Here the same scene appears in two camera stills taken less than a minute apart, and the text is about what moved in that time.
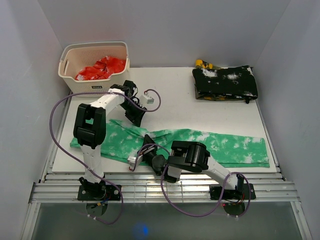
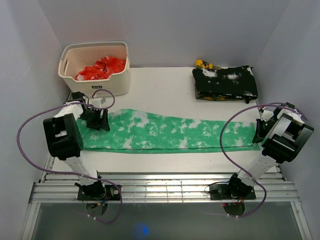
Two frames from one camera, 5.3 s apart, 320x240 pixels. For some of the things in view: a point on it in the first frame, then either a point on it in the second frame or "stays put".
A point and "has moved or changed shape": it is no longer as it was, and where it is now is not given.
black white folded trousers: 237,82 stays put
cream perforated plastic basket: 94,67 stays put
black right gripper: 146,151 -> 259,134
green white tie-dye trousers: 125,142 has moved or changed shape
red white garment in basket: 102,69 stays put
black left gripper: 136,118 -> 99,123
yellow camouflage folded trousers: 202,64 stays put
